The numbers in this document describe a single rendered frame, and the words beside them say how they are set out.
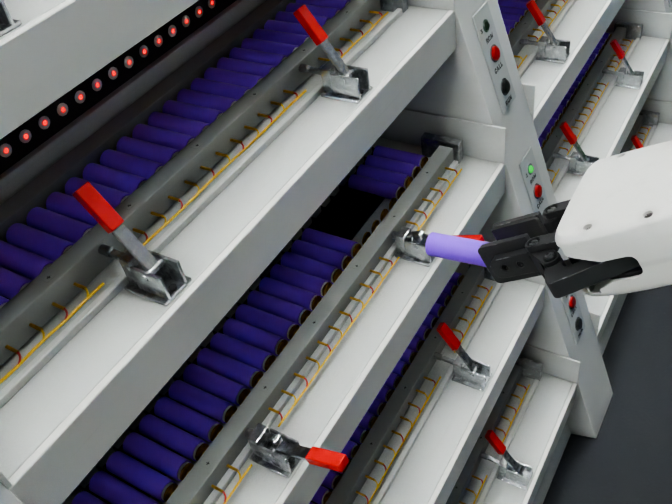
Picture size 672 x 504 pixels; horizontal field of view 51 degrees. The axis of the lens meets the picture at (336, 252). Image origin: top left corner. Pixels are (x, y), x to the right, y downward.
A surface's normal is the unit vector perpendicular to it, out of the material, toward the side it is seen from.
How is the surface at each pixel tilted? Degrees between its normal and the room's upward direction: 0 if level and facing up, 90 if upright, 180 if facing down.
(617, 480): 0
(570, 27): 18
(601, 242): 77
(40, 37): 108
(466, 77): 90
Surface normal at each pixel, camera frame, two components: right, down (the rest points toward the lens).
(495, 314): -0.14, -0.72
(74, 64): 0.85, 0.26
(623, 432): -0.40, -0.77
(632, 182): -0.54, -0.79
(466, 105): -0.51, 0.64
